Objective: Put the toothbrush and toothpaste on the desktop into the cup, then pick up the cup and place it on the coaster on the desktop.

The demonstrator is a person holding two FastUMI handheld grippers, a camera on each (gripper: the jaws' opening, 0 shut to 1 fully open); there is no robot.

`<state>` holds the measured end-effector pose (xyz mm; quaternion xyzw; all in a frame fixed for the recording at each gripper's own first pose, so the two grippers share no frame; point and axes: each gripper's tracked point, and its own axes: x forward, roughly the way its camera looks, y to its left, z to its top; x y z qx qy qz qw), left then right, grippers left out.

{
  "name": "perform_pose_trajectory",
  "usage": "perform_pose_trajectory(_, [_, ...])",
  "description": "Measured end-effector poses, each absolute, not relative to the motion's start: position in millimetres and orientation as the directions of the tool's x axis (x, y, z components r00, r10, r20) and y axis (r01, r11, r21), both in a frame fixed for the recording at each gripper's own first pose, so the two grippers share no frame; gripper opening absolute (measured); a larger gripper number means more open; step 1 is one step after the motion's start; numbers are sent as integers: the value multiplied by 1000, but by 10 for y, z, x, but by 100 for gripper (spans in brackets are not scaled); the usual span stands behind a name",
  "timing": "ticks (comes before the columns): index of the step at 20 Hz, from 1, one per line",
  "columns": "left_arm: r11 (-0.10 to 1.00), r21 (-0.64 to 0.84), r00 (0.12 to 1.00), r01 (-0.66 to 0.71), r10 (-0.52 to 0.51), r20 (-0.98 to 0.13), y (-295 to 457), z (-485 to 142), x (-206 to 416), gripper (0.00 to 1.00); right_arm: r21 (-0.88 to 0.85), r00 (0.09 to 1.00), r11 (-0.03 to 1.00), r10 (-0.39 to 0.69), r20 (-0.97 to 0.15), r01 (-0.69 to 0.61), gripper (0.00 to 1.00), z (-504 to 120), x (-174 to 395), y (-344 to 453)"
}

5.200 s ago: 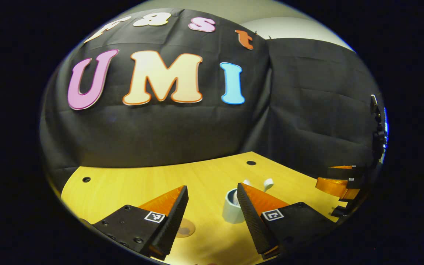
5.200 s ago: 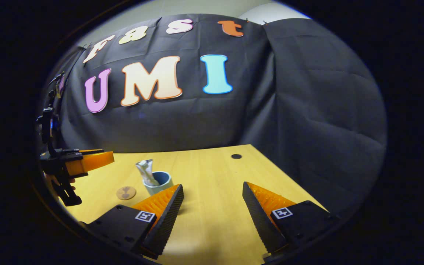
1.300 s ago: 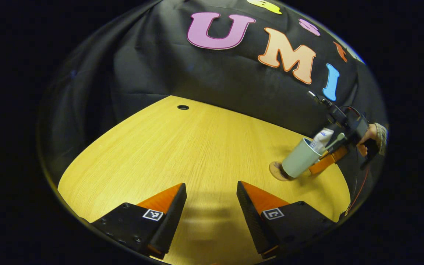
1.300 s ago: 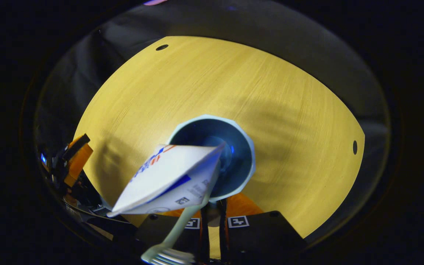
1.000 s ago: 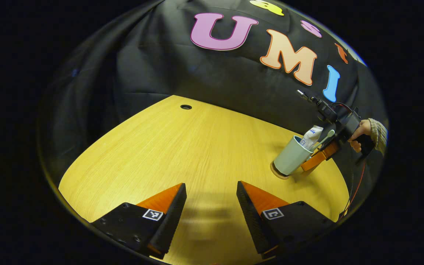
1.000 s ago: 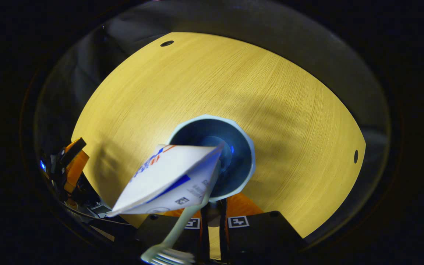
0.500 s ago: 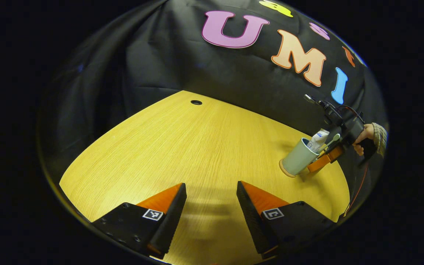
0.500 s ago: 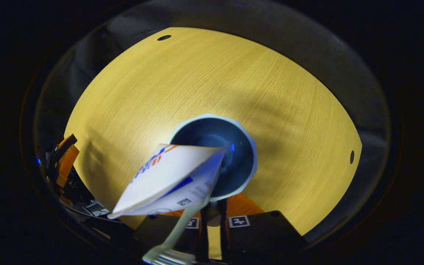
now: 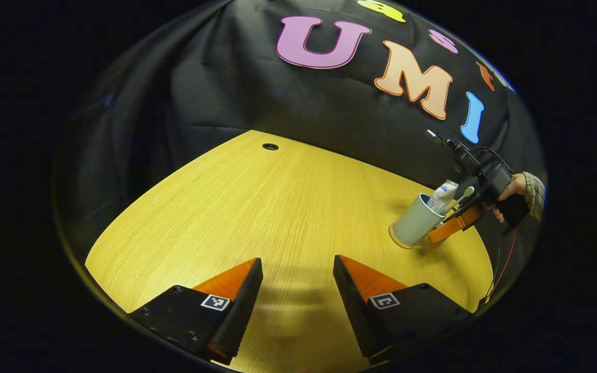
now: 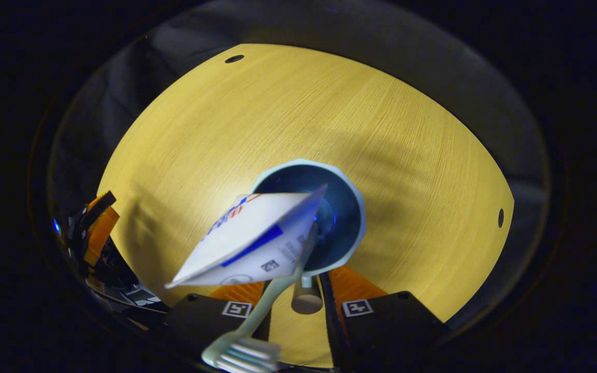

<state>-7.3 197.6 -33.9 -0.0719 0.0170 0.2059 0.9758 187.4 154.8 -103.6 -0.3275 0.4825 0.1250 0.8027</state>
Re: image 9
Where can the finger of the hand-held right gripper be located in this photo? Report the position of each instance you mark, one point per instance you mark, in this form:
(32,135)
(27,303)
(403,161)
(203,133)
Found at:
(451,228)

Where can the white toothpaste tube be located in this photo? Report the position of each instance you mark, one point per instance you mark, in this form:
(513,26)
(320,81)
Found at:
(442,196)

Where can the black backdrop cloth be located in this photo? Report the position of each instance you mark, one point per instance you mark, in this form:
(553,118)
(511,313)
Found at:
(226,93)

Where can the round brown coaster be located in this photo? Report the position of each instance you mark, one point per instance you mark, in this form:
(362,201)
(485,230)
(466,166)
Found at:
(396,242)

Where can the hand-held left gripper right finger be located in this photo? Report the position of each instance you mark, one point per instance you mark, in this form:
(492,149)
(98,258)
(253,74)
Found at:
(355,316)

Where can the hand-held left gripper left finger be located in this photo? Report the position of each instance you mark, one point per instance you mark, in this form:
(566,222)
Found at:
(241,316)

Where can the pale green toothbrush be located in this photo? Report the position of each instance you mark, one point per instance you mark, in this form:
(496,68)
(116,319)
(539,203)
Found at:
(463,196)

